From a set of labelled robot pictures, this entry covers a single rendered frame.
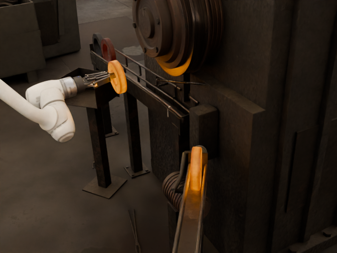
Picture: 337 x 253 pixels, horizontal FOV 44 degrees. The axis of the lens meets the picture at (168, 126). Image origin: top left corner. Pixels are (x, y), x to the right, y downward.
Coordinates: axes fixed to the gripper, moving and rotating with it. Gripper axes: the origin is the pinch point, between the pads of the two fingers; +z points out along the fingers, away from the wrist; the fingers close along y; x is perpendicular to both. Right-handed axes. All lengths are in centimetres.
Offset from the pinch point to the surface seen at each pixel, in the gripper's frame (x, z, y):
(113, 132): -84, 18, -86
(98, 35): -9, 19, -85
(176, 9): 34, 15, 36
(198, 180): -13, -1, 74
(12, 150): -81, -53, -103
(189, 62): 14.1, 17.0, 40.2
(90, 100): -23.7, -8.0, -28.6
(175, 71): 6.4, 16.6, 28.3
